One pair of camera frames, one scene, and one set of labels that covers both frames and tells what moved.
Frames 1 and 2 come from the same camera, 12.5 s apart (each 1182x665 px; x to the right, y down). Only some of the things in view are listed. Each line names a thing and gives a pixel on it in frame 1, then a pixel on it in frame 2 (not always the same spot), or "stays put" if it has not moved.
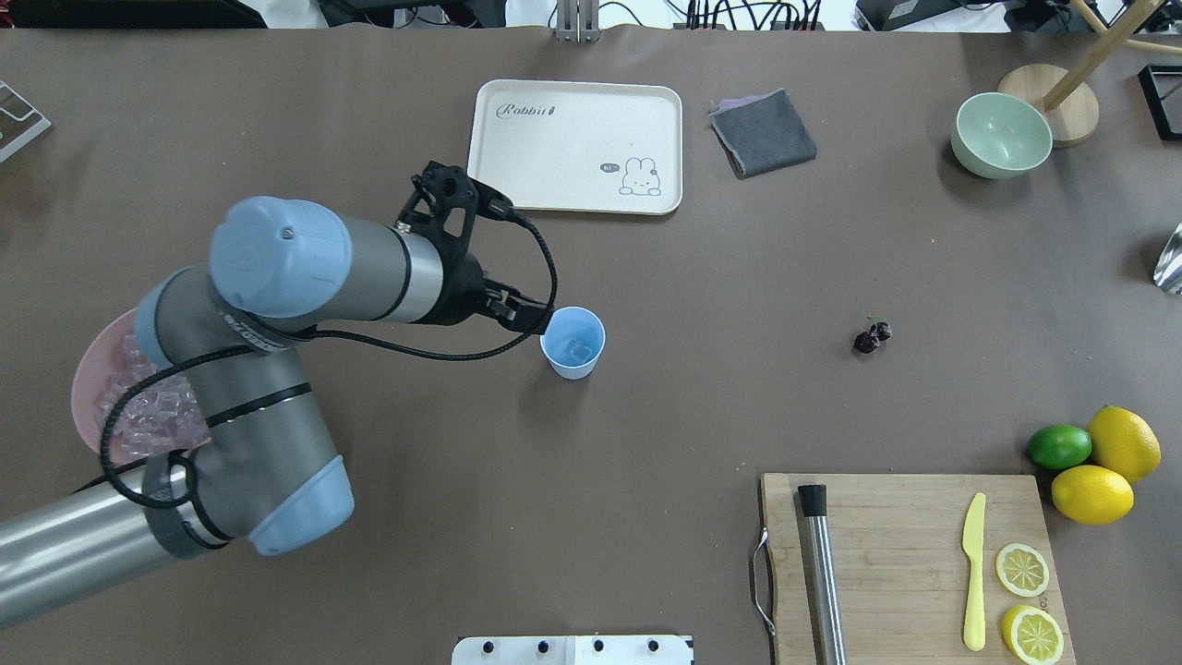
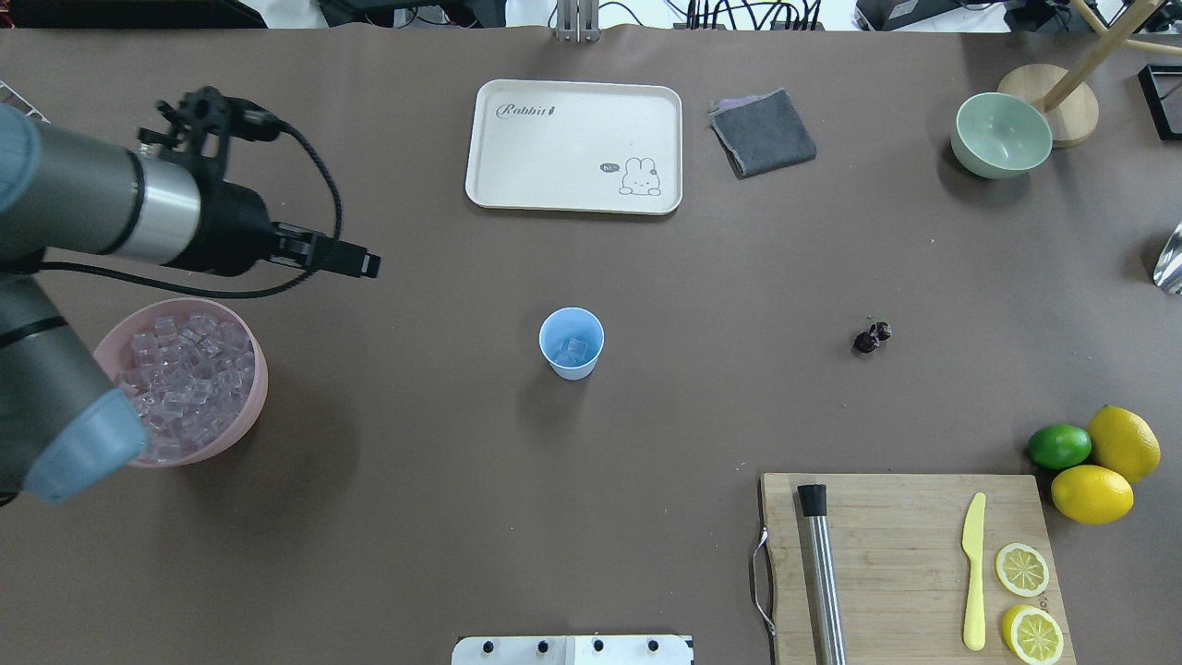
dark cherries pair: (866, 342) stays put
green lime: (1059, 447) stays put
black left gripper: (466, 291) → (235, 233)
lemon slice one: (1021, 570) stays put
